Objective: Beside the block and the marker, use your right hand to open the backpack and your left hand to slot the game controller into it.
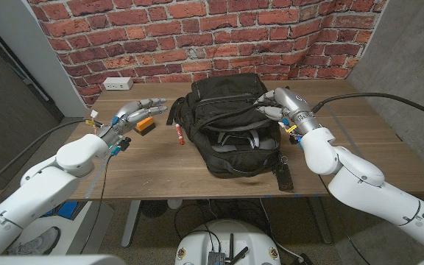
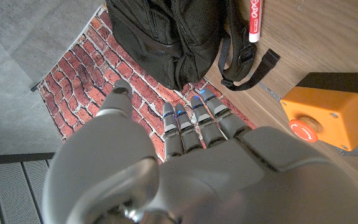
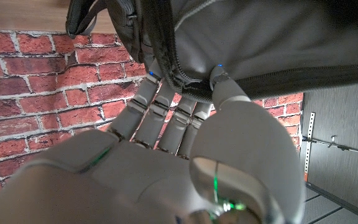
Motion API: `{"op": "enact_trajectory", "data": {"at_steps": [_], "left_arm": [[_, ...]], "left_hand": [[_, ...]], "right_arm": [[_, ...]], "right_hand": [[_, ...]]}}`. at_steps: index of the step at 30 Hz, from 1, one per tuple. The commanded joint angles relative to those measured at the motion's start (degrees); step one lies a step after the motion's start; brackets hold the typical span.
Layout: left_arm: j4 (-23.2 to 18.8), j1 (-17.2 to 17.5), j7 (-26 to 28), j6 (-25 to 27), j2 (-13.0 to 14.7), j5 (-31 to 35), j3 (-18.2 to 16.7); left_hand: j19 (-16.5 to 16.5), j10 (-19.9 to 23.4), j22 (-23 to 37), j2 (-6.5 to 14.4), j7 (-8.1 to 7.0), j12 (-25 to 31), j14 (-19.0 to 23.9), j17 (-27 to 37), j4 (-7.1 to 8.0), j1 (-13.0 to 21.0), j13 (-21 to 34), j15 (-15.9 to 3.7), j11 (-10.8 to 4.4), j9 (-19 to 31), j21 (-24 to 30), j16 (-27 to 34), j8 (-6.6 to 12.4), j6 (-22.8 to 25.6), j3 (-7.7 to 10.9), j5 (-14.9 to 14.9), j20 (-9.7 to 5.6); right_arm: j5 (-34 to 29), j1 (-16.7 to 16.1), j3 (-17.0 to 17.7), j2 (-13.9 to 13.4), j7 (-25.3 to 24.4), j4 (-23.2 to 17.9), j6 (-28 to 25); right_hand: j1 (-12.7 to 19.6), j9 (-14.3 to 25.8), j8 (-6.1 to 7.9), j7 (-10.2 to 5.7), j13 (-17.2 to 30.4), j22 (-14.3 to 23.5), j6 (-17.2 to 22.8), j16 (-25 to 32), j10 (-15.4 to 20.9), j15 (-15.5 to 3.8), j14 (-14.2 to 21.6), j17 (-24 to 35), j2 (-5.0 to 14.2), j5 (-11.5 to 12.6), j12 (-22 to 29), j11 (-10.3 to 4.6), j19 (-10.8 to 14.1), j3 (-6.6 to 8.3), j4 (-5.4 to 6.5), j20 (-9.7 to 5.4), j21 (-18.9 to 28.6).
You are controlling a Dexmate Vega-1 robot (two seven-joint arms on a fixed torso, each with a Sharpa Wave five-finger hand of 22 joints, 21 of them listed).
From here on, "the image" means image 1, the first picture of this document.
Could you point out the brick print backdrop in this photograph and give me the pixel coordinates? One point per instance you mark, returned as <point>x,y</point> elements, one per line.
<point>197,37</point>

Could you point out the white black game controller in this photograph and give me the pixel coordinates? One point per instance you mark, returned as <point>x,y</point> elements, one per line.
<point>256,140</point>

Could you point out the grey tape strip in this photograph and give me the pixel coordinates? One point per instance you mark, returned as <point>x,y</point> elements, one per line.
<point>96,178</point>
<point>344,129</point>

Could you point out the red marker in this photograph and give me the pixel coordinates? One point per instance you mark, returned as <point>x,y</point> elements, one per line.
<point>179,134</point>

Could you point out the grey sneaker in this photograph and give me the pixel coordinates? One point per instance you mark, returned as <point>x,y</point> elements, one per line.
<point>41,243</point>

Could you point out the white floor platform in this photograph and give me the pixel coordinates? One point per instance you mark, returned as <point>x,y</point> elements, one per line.
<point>94,224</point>

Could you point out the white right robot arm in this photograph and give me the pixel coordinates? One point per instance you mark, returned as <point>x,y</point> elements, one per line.
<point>363,184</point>

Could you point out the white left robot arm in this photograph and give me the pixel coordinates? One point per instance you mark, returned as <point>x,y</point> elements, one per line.
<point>50,184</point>

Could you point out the grey table leg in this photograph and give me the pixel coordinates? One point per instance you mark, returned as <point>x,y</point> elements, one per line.
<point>320,221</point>

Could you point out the orange black button block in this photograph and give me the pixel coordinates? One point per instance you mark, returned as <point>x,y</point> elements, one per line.
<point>146,125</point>

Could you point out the white table leg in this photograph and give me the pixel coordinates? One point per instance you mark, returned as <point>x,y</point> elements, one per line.
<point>129,224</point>

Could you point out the black round floor base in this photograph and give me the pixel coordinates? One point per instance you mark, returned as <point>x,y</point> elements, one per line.
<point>153,208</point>

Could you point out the blue foot pedal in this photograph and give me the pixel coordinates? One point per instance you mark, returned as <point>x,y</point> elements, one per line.
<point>66,210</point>

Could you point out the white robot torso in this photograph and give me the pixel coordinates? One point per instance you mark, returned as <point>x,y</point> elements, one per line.
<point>197,243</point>

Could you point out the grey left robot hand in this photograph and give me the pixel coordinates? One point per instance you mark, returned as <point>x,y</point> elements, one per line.
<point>123,117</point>

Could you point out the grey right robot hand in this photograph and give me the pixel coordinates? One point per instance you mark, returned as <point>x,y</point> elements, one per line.
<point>289,101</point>

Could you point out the black backpack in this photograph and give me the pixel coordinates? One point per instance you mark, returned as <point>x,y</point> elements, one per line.
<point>234,162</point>

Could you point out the white power strip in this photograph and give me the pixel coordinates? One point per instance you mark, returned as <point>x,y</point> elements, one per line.
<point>118,83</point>

